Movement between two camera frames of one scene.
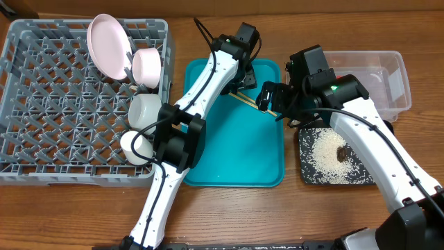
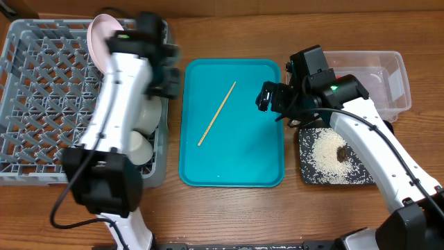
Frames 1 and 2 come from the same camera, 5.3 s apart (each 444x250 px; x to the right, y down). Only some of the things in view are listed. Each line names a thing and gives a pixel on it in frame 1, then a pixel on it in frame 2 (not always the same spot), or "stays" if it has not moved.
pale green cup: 141,144 stays
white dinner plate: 109,46 stays
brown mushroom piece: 341,153 stays
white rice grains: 319,162 stays
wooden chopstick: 245,101 -> 223,101
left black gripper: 251,82 -> 175,89
